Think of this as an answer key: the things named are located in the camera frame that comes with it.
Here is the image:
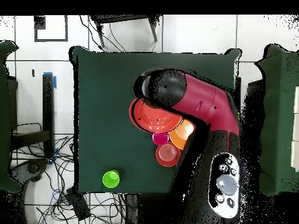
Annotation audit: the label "blue tape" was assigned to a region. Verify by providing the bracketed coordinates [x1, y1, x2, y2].
[43, 71, 57, 89]

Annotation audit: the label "dark green tablecloth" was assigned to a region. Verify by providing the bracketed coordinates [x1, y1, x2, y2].
[69, 45, 242, 196]

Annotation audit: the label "large yellow-orange bowl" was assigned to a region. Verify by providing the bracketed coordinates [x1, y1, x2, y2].
[168, 118, 196, 151]

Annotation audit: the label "magenta red cup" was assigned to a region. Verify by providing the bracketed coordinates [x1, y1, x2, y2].
[152, 132, 169, 146]

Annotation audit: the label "black metal bar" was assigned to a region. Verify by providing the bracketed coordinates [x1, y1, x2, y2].
[41, 73, 55, 159]

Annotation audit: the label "black square floor frame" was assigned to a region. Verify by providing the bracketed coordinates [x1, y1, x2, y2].
[33, 15, 69, 43]

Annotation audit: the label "tangle of floor cables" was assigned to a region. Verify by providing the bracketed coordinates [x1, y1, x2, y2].
[11, 122, 138, 224]

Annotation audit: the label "black metal stand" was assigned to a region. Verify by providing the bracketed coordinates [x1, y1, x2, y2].
[89, 15, 162, 48]

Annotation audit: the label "white boxes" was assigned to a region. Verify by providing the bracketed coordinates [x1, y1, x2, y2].
[290, 86, 299, 172]

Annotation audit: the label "green cup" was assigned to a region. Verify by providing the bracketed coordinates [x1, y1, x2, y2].
[102, 169, 121, 189]

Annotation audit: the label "wide orange-red bowl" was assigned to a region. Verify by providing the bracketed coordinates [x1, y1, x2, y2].
[128, 97, 183, 134]

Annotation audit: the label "green cloth side table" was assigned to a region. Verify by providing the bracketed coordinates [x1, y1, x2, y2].
[254, 43, 299, 197]
[0, 40, 23, 194]

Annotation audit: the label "small orange-red bowl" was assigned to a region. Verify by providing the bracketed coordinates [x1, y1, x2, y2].
[155, 141, 181, 168]

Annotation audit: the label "black power brick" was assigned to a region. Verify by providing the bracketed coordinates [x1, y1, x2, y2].
[66, 187, 91, 222]

